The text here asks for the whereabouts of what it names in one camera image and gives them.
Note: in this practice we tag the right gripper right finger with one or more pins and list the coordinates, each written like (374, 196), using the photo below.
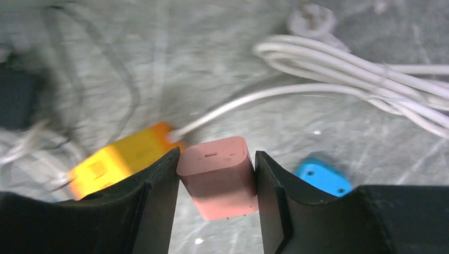
(299, 218)

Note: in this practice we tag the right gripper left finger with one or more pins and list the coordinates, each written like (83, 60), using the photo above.
(134, 215)

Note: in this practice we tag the yellow cube socket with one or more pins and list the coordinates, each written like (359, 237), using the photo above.
(116, 162)

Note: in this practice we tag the pink small block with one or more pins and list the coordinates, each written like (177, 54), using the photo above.
(220, 178)

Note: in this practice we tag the black power adapter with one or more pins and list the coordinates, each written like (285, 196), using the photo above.
(20, 92)

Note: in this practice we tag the orange power strip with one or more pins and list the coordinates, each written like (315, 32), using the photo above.
(162, 130)

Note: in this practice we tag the light blue flat adapter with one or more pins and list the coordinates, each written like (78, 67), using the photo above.
(323, 176)

